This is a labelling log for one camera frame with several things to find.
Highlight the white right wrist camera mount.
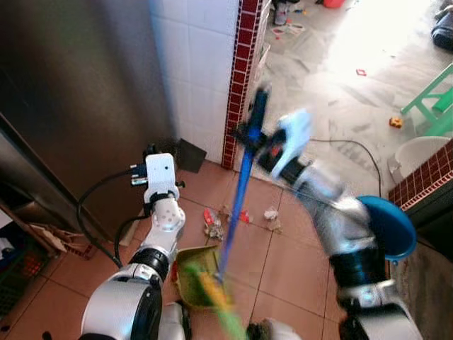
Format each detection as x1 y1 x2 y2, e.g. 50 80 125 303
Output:
272 108 313 179

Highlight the green plastic chair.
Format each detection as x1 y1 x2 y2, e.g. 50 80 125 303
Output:
401 63 453 137

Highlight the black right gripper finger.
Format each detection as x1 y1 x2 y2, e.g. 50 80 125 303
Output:
235 122 267 148

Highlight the silver robot leg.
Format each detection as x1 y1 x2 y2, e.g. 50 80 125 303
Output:
246 318 302 340

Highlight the blue plastic basin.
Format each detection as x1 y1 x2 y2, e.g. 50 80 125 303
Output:
357 195 418 265

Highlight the torn brown cardboard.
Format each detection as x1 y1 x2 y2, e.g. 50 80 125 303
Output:
27 222 95 261

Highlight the white plastic bucket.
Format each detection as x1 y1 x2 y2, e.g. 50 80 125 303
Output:
392 135 451 186

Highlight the blue broom with green bristles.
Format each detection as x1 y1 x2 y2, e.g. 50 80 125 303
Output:
184 86 272 340

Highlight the thin black floor cable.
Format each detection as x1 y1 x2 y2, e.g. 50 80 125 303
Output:
310 137 384 200

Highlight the yellow-green dustpan with red handle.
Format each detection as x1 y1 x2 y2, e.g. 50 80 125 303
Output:
171 245 222 311

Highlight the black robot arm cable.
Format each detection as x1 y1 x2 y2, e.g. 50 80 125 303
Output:
76 167 151 268

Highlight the black square board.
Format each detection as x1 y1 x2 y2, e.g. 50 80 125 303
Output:
176 138 208 174

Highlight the dark shoe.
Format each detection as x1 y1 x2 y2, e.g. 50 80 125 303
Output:
273 0 292 26

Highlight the dark blue bag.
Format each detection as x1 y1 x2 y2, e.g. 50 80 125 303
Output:
431 6 453 52

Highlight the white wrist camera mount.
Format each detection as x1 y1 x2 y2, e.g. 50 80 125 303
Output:
272 108 313 179
144 153 178 206

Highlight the black plastic crate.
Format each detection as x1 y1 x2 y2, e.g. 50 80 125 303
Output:
0 232 47 316

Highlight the stainless steel cabinet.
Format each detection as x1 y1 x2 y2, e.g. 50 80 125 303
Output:
0 0 179 238

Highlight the red wrapper litter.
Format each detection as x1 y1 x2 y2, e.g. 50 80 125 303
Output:
202 208 219 227

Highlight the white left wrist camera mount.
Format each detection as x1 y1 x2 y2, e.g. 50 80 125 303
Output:
144 153 178 206

